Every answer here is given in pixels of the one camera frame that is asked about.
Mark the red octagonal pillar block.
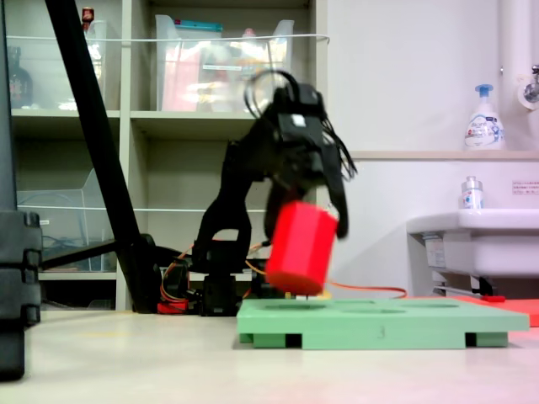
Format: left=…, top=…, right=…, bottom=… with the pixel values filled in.
left=264, top=200, right=339, bottom=295

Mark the black clamp block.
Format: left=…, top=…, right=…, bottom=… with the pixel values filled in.
left=251, top=271, right=273, bottom=300

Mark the orange bottle with pink cap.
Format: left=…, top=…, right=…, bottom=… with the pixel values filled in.
left=237, top=28, right=265, bottom=113

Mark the beige shelf unit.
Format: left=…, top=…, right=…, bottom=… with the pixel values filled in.
left=0, top=0, right=329, bottom=312

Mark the clear plastic storage bin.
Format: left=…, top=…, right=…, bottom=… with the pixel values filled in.
left=6, top=19, right=109, bottom=111
left=154, top=14, right=296, bottom=114
left=16, top=167, right=117, bottom=273

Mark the small clear sanitizer bottle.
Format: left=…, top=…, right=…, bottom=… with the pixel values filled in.
left=459, top=175, right=485, bottom=210

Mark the green shape sorting board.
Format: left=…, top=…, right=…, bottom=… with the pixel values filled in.
left=236, top=297, right=531, bottom=350

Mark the pink packet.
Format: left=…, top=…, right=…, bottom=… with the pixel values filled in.
left=162, top=45, right=202, bottom=113

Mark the red printed clamp base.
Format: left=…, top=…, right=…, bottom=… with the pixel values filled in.
left=157, top=298, right=189, bottom=316

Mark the white sink basin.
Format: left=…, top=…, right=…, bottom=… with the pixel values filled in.
left=406, top=208, right=539, bottom=279

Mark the white blue soap pump bottle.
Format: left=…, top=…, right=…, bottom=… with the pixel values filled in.
left=464, top=83, right=506, bottom=152

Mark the teal topped pouch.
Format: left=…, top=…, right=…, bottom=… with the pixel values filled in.
left=174, top=19, right=224, bottom=51

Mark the white vertical pipe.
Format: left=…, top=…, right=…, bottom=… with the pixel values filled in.
left=498, top=0, right=534, bottom=151

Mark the black notched tripod leg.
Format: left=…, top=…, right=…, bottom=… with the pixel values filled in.
left=0, top=210, right=43, bottom=382

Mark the dark glass bottle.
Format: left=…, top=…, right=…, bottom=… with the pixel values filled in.
left=6, top=45, right=34, bottom=109

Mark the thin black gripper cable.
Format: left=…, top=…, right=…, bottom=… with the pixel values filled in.
left=322, top=117, right=359, bottom=182

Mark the thin black elbow cable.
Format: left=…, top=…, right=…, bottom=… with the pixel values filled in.
left=243, top=69, right=298, bottom=123

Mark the white cord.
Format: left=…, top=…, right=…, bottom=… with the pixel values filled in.
left=16, top=202, right=334, bottom=214
left=6, top=34, right=331, bottom=45

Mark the orange red wire bundle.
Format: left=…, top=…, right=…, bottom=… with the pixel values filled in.
left=159, top=243, right=197, bottom=306

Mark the metal wall tap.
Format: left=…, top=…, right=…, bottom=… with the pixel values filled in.
left=516, top=63, right=539, bottom=111

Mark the dark grey post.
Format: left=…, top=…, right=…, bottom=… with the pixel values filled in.
left=0, top=0, right=19, bottom=211

